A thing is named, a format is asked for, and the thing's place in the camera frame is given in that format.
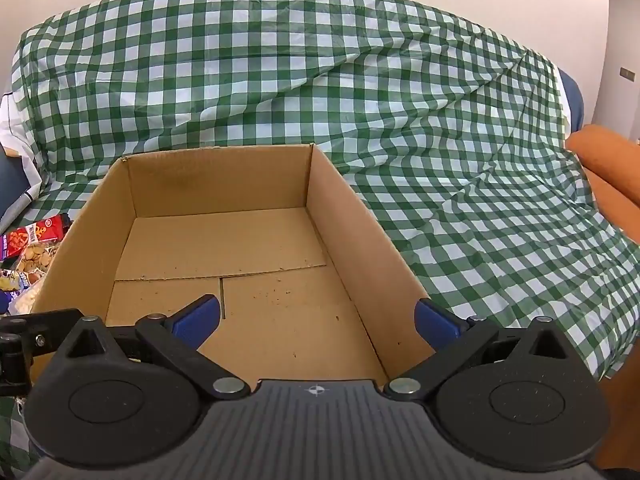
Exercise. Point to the red snack packet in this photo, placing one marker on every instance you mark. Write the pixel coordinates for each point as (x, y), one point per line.
(42, 231)

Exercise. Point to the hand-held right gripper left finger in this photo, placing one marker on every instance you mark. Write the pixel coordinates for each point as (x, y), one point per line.
(197, 321)

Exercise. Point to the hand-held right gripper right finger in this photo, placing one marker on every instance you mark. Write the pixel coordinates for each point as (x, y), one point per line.
(437, 326)

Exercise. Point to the white cloth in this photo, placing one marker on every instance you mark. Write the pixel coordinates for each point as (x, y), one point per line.
(12, 125)

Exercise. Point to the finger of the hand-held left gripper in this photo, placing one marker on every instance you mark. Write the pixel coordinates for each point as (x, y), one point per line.
(35, 332)

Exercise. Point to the wall switch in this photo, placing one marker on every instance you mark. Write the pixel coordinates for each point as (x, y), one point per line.
(626, 73)

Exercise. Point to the green checkered cloth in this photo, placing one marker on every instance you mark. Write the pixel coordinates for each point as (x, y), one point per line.
(350, 85)

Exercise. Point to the clear bag of pale snacks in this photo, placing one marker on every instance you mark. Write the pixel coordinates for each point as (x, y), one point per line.
(22, 302)

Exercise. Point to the cardboard box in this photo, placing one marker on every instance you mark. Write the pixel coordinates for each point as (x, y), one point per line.
(280, 240)

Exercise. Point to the orange cushion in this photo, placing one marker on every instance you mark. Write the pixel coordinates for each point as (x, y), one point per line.
(607, 160)

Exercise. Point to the clear biscuit bag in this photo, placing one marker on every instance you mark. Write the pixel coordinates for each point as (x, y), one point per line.
(36, 257)

